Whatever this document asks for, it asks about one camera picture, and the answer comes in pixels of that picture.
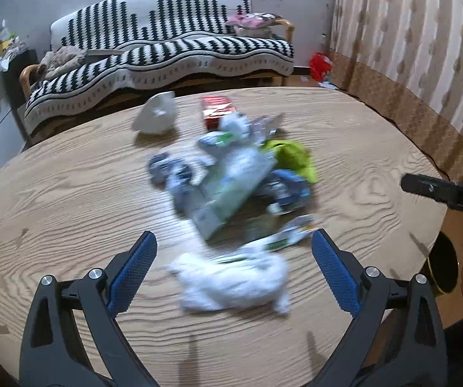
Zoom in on lime green wrapper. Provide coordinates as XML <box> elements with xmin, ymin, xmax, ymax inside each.
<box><xmin>261</xmin><ymin>139</ymin><xmax>317</xmax><ymax>184</ymax></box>

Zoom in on white tissue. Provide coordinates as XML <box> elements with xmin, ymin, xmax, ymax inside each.
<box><xmin>169</xmin><ymin>246</ymin><xmax>290</xmax><ymax>317</ymax></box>

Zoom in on black bin with gold rim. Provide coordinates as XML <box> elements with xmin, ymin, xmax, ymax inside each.
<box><xmin>428</xmin><ymin>232</ymin><xmax>459</xmax><ymax>295</ymax></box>

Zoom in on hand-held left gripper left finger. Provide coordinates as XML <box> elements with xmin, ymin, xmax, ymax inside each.
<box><xmin>20</xmin><ymin>231</ymin><xmax>159</xmax><ymax>387</ymax></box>

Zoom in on clear silver wrapper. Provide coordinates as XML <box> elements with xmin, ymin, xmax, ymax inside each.
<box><xmin>251</xmin><ymin>114</ymin><xmax>285</xmax><ymax>146</ymax></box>

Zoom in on white plastic wrapper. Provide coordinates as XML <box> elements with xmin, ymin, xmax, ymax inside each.
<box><xmin>197</xmin><ymin>113</ymin><xmax>252</xmax><ymax>158</ymax></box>

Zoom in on blue and white wrapper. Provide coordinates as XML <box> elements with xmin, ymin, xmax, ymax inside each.
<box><xmin>148</xmin><ymin>152</ymin><xmax>194</xmax><ymax>186</ymax></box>
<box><xmin>261</xmin><ymin>169</ymin><xmax>312</xmax><ymax>214</ymax></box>

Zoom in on red plastic bag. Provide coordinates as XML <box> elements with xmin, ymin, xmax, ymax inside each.
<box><xmin>310</xmin><ymin>52</ymin><xmax>334</xmax><ymax>82</ymax></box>

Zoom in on pink cloth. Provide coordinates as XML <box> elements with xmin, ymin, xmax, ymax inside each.
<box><xmin>227</xmin><ymin>11</ymin><xmax>284</xmax><ymax>37</ymax></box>

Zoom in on long white green wrapper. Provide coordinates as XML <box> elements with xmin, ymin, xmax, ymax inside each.
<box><xmin>247</xmin><ymin>215</ymin><xmax>316</xmax><ymax>253</ymax></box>

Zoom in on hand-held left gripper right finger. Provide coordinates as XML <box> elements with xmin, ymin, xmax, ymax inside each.
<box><xmin>310</xmin><ymin>228</ymin><xmax>447</xmax><ymax>387</ymax></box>

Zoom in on black white striped blanket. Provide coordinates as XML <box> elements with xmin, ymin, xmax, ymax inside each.
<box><xmin>24</xmin><ymin>0</ymin><xmax>295</xmax><ymax>134</ymax></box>

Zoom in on pile of cabinet clutter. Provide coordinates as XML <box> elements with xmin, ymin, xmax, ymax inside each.
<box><xmin>0</xmin><ymin>20</ymin><xmax>26</xmax><ymax>69</ymax></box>

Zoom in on red cardboard box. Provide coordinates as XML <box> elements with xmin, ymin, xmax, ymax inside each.
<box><xmin>201</xmin><ymin>96</ymin><xmax>238</xmax><ymax>130</ymax></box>

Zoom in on beige patterned curtain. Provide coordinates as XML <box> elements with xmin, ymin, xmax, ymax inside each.
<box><xmin>328</xmin><ymin>0</ymin><xmax>463</xmax><ymax>182</ymax></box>

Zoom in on white cup-shaped face mask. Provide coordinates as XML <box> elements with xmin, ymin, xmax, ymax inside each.
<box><xmin>132</xmin><ymin>92</ymin><xmax>178</xmax><ymax>134</ymax></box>

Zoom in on beige plush toy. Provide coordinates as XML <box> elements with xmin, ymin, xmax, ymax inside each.
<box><xmin>38</xmin><ymin>46</ymin><xmax>87</xmax><ymax>81</ymax></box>

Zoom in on wooden frame sofa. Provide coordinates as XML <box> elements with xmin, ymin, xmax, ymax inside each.
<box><xmin>20</xmin><ymin>0</ymin><xmax>296</xmax><ymax>138</ymax></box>

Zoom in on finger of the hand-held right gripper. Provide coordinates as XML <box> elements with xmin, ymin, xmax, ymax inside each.
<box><xmin>401</xmin><ymin>173</ymin><xmax>463</xmax><ymax>212</ymax></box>

